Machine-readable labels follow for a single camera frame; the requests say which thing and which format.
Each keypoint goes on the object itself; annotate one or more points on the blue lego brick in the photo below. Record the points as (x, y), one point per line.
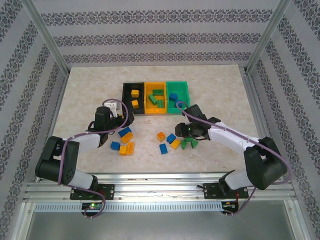
(173, 96)
(180, 101)
(163, 149)
(125, 131)
(171, 137)
(115, 145)

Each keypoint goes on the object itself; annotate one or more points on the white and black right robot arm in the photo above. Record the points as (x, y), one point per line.
(265, 170)

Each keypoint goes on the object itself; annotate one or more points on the black plastic bin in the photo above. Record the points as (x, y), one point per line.
(127, 100)

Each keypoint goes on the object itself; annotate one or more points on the green plastic bin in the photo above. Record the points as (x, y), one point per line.
(185, 92)

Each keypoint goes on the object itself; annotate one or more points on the yellow plastic bin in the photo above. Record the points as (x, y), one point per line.
(150, 110)

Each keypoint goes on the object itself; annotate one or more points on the circuit board with green light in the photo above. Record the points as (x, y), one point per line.
(92, 206)

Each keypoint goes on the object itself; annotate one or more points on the small circuit board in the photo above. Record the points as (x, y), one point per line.
(228, 205)

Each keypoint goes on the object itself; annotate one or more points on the grey metal panel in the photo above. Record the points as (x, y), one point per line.
(160, 225)

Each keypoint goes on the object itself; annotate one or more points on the aluminium side rail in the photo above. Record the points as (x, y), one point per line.
(53, 121)
(255, 100)

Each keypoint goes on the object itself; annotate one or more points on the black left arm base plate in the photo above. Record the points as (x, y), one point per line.
(110, 191)

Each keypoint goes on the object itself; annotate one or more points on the aluminium mounting rail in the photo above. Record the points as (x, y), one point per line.
(160, 186)

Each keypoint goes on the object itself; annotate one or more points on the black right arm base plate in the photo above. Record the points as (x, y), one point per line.
(212, 191)

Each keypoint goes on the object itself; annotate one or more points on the aluminium frame post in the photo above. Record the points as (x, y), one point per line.
(270, 35)
(47, 37)

